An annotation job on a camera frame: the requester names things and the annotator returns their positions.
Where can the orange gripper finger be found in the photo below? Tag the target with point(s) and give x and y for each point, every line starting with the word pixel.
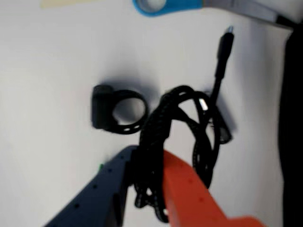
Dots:
pixel 187 196

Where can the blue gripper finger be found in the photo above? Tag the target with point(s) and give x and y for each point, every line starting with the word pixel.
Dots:
pixel 99 201

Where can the black fabric bag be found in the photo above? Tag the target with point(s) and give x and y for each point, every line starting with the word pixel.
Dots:
pixel 293 118

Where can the beige masking tape strip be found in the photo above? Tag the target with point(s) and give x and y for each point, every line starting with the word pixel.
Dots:
pixel 64 3

